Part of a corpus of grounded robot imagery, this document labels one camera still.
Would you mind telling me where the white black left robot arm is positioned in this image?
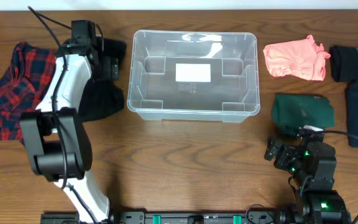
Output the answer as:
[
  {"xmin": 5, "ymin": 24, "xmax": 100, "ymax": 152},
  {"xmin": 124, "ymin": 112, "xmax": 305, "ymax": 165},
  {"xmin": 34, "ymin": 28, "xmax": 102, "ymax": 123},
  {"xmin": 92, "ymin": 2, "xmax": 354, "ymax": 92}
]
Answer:
[{"xmin": 20, "ymin": 20, "xmax": 126, "ymax": 223}]

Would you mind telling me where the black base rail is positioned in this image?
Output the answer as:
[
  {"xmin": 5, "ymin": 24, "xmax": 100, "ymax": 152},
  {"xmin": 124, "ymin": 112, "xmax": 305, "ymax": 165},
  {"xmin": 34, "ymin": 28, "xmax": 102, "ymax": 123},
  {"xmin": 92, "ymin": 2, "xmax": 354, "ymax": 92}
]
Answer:
[{"xmin": 40, "ymin": 210, "xmax": 352, "ymax": 224}]

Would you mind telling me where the white label in bin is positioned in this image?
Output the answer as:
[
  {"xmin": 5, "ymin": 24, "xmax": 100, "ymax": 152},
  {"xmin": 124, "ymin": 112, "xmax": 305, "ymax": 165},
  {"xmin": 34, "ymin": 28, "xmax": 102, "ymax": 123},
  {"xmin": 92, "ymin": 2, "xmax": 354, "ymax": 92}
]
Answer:
[{"xmin": 175, "ymin": 63, "xmax": 211, "ymax": 83}]

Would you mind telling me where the dark green garment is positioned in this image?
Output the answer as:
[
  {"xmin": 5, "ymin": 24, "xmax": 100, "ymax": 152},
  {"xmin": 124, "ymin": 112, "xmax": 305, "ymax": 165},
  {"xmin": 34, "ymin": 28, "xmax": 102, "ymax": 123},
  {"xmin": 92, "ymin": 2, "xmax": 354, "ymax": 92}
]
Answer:
[{"xmin": 272, "ymin": 93, "xmax": 335, "ymax": 139}]

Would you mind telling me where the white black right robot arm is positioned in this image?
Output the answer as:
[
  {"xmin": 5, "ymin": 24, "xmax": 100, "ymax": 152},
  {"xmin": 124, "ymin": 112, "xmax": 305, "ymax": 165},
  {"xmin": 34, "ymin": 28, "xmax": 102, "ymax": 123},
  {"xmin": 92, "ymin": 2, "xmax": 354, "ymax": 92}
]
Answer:
[{"xmin": 264, "ymin": 135, "xmax": 351, "ymax": 224}]

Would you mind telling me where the clear plastic storage bin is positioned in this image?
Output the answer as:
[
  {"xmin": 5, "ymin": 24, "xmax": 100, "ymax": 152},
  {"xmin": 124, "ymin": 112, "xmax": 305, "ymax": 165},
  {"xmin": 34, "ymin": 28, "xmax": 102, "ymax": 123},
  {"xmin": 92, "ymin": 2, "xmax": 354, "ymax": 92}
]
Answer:
[{"xmin": 127, "ymin": 30, "xmax": 260, "ymax": 123}]

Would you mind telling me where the pink garment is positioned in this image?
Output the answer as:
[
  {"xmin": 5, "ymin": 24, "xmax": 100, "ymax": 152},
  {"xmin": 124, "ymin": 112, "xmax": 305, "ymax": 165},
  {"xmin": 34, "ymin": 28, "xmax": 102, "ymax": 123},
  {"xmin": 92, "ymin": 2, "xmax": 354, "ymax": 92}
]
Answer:
[{"xmin": 263, "ymin": 35, "xmax": 331, "ymax": 81}]

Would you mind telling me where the red navy plaid shirt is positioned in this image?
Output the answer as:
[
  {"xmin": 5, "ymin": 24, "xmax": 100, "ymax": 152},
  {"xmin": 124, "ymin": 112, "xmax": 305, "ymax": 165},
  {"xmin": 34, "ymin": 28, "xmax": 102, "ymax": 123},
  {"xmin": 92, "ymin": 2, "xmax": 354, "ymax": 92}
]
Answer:
[{"xmin": 0, "ymin": 42, "xmax": 56, "ymax": 142}]

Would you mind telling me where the black folded garment with tape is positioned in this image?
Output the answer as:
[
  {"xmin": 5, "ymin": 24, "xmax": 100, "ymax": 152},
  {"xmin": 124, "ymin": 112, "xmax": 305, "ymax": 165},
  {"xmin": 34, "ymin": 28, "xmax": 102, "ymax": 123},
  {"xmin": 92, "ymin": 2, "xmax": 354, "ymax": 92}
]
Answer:
[{"xmin": 329, "ymin": 45, "xmax": 358, "ymax": 82}]

